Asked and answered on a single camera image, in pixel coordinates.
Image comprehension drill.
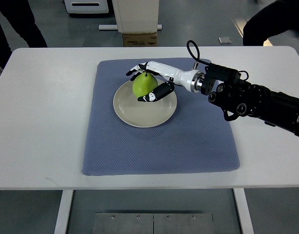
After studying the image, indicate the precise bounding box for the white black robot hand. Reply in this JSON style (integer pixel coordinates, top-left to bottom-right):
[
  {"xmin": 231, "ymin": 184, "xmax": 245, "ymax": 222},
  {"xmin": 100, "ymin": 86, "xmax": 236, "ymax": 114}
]
[{"xmin": 126, "ymin": 61, "xmax": 205, "ymax": 102}]

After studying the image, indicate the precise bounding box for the green pear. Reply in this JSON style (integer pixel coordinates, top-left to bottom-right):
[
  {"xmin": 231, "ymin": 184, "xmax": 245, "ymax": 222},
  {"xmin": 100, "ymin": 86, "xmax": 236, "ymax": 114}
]
[{"xmin": 132, "ymin": 72, "xmax": 158, "ymax": 98}]

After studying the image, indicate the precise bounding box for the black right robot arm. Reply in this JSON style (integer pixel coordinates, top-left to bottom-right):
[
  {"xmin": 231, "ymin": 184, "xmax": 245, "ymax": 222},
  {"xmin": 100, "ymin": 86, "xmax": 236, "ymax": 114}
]
[{"xmin": 194, "ymin": 63, "xmax": 299, "ymax": 137}]

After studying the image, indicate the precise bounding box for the grey floor outlet plate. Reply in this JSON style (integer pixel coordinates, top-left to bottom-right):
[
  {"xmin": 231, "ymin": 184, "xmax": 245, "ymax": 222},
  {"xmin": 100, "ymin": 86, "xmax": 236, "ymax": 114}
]
[{"xmin": 218, "ymin": 37, "xmax": 232, "ymax": 44}]

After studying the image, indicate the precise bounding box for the cream round plate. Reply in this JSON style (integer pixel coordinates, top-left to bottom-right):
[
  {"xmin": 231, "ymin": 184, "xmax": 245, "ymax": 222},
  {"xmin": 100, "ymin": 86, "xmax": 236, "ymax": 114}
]
[{"xmin": 113, "ymin": 81, "xmax": 177, "ymax": 128}]

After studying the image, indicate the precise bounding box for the blue textured cloth mat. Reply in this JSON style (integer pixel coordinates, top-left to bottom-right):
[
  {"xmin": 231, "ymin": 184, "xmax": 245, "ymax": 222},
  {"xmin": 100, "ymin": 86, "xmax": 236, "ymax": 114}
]
[{"xmin": 82, "ymin": 59, "xmax": 240, "ymax": 176}]

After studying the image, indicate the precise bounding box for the brown cardboard box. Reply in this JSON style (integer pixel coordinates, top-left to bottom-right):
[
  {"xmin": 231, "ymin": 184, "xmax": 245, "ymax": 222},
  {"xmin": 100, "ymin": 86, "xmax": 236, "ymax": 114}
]
[{"xmin": 122, "ymin": 32, "xmax": 158, "ymax": 47}]

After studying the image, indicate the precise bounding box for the person in black right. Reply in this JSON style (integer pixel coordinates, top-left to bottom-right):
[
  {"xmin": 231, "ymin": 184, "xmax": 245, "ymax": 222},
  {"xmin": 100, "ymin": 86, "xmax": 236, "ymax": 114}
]
[{"xmin": 243, "ymin": 0, "xmax": 299, "ymax": 46}]

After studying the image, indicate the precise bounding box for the person in black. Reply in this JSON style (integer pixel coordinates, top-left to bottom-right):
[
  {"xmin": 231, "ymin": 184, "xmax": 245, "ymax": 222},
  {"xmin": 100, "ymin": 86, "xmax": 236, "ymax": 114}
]
[
  {"xmin": 243, "ymin": 0, "xmax": 299, "ymax": 46},
  {"xmin": 0, "ymin": 0, "xmax": 47, "ymax": 69}
]

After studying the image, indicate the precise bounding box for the white appliance with black slot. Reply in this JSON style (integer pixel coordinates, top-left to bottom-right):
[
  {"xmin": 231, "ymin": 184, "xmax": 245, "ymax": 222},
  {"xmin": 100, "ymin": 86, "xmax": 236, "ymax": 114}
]
[{"xmin": 64, "ymin": 0, "xmax": 109, "ymax": 14}]

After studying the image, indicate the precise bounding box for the white right table leg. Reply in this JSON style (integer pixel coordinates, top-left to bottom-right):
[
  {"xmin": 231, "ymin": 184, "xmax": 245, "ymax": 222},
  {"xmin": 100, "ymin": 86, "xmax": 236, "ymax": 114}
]
[{"xmin": 233, "ymin": 188, "xmax": 254, "ymax": 234}]

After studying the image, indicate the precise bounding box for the white table leg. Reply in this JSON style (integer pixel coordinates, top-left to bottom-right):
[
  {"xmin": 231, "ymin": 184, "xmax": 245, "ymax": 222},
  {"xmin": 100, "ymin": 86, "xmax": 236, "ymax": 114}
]
[
  {"xmin": 54, "ymin": 190, "xmax": 74, "ymax": 234},
  {"xmin": 233, "ymin": 188, "xmax": 254, "ymax": 234}
]

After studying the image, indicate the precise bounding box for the person in black left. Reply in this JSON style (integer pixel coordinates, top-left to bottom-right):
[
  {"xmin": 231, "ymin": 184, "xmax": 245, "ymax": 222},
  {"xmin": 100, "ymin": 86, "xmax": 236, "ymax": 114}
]
[{"xmin": 0, "ymin": 0, "xmax": 47, "ymax": 69}]

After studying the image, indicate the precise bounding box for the white left table leg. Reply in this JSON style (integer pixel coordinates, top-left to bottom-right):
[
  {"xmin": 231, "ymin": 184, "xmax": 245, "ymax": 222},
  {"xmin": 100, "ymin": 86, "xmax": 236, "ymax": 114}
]
[{"xmin": 54, "ymin": 190, "xmax": 74, "ymax": 234}]

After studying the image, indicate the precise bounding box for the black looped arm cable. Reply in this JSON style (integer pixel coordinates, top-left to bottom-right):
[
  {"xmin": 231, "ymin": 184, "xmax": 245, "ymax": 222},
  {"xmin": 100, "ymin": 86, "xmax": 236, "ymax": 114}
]
[{"xmin": 186, "ymin": 39, "xmax": 249, "ymax": 81}]

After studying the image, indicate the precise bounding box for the metal base plate with screws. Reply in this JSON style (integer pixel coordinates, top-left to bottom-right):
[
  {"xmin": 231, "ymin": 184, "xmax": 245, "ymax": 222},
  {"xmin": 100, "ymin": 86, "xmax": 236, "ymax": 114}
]
[{"xmin": 93, "ymin": 213, "xmax": 215, "ymax": 234}]

